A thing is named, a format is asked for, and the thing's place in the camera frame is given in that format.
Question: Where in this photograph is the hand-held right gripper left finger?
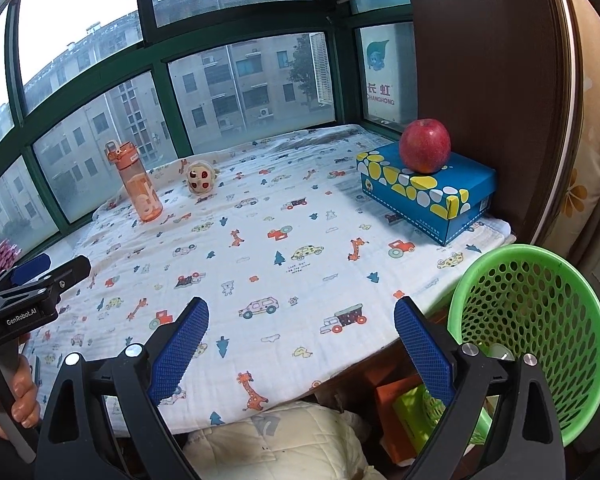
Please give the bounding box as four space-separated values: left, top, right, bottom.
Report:
36 296 210 480

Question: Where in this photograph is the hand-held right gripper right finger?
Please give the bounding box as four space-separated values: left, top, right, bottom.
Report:
394 296 566 480

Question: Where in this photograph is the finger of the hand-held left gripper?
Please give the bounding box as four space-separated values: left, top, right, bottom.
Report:
0 255 92 311
10 254 51 283

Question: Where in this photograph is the green plastic mesh basket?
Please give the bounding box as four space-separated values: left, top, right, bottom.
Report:
447 244 600 448

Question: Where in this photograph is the person's left hand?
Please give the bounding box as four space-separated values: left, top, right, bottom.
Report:
0 355 43 441

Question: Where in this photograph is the pink striped cloth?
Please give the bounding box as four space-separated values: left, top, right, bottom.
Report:
0 241 22 283

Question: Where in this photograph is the small green plastic crate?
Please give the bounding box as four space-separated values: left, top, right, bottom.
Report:
392 385 496 453

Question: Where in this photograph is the orange box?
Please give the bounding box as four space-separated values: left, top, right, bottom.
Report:
375 375 426 463

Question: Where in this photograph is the orange water bottle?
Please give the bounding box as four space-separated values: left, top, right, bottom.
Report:
105 141 163 223

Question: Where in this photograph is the cream quilted blanket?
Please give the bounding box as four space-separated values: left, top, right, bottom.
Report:
182 400 376 480

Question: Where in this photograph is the printed cartoon blanket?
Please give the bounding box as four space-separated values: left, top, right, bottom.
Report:
22 124 513 433

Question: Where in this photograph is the blue spotted tissue box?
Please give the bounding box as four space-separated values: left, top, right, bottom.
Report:
356 141 497 247

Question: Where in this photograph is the red apple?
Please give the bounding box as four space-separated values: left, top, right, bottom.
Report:
399 118 452 175

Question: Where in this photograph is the cream flowered curtain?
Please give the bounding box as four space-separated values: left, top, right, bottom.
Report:
555 0 600 311

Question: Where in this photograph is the white outdoor air conditioner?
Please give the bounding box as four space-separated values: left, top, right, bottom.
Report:
360 22 416 123

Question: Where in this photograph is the brown wooden cabinet panel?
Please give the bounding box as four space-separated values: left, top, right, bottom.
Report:
402 0 581 256

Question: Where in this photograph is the white louvered vent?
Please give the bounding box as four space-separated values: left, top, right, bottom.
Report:
309 32 333 107

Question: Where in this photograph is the green window frame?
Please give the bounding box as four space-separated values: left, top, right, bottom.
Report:
0 0 416 251

